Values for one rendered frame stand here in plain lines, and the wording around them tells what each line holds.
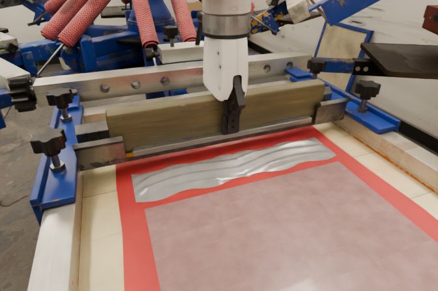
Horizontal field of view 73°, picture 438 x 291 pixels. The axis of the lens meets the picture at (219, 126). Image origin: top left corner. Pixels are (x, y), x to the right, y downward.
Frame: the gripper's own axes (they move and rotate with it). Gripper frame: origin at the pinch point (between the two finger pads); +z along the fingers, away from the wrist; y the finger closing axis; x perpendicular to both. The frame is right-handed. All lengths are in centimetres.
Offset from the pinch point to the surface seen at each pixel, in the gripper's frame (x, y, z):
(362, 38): 195, -164, 35
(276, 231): -1.2, 22.0, 6.0
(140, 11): -7, -54, -12
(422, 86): 200, -101, 58
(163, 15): 4, -78, -6
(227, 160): -1.9, 6.1, 5.2
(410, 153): 26.0, 17.9, 2.4
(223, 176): -3.9, 9.4, 5.6
